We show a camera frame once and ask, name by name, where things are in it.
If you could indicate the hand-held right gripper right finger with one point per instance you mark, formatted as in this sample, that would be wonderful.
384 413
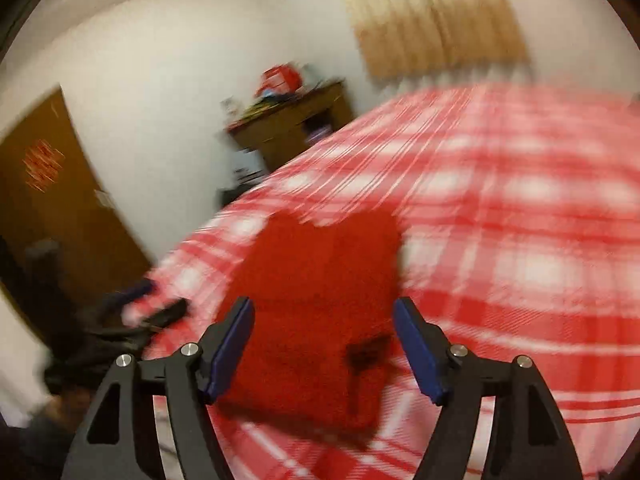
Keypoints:
417 350

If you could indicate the red plaid bed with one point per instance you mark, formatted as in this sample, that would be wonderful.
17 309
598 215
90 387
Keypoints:
500 210

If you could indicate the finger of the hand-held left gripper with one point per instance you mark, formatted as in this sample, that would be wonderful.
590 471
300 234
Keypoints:
167 312
140 292

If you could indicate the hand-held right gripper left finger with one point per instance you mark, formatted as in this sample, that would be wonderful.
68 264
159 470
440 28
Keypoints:
230 350

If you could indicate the white paper bag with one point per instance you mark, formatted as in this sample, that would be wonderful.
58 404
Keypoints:
247 167

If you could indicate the red knitted sweater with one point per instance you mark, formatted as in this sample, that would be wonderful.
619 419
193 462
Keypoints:
310 320

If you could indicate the beige window curtain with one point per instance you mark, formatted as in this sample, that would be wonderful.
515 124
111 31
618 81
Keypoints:
430 15

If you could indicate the white cloth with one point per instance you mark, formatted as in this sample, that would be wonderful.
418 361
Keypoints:
20 360

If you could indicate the dark bag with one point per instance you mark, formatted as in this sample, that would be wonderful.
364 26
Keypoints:
234 196

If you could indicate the brown wooden desk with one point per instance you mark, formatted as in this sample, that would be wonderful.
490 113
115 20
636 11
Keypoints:
295 120

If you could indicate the red gift box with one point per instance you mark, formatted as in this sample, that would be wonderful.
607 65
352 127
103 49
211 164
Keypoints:
280 79

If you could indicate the red door decoration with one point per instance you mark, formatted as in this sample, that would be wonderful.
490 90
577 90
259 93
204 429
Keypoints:
44 166

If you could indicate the brown wooden door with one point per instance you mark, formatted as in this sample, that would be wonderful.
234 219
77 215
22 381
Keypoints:
65 230

